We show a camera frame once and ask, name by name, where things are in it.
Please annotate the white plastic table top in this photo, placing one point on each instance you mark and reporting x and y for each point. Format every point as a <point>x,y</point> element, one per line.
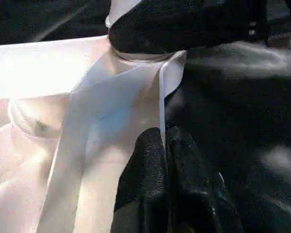
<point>48,68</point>

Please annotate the white plastic table leg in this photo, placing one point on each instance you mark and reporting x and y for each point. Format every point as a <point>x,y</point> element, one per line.
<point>117,7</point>

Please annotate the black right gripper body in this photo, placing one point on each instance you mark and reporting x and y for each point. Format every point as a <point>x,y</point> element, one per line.
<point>276,22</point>

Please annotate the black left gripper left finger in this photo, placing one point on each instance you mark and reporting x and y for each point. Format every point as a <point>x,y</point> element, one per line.
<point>143,184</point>

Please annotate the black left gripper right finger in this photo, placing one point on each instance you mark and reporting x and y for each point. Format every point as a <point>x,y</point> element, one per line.
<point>194,189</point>

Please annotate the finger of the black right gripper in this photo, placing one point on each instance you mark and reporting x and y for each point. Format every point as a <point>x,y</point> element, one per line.
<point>184,24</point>

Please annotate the black mat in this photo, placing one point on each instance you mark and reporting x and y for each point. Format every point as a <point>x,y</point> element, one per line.
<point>242,136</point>

